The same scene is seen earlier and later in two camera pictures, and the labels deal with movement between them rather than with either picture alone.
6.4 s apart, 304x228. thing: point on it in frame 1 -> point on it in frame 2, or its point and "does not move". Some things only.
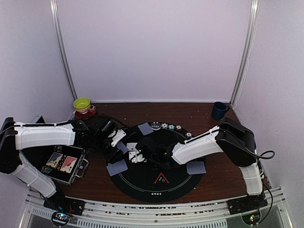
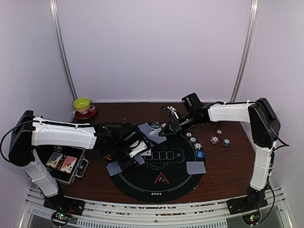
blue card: (145, 128) does not move
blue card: (117, 167) does not move
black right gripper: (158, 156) -> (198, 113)
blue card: (195, 167) does not move
